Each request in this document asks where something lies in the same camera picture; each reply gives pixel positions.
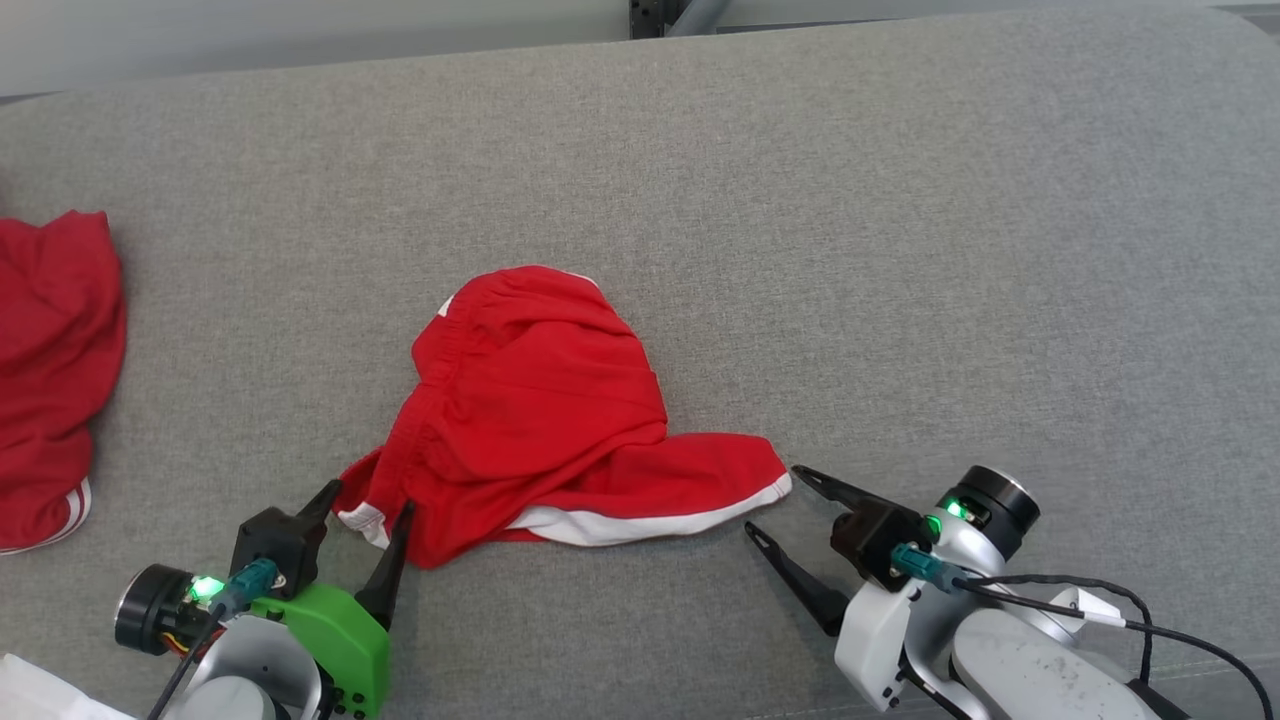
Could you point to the red basketball jersey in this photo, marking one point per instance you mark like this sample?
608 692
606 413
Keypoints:
50 380

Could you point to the red shorts with white trim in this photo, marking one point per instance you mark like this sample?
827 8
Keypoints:
540 400

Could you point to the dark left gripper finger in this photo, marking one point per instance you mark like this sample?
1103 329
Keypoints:
388 585
322 508

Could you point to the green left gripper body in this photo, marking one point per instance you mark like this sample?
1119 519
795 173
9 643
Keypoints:
345 640

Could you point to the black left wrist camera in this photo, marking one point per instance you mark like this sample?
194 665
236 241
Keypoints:
275 545

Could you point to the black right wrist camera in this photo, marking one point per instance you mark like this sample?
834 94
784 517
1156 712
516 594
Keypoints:
880 540

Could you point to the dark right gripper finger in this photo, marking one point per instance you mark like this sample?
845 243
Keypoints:
805 590
840 493

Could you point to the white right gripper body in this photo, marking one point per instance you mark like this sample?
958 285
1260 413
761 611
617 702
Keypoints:
870 640

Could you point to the white cloth piece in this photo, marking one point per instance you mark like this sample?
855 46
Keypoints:
50 695

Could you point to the grey cylindrical tube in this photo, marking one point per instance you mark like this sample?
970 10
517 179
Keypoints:
700 12

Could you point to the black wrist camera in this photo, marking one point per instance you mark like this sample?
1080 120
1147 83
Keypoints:
275 545
880 540

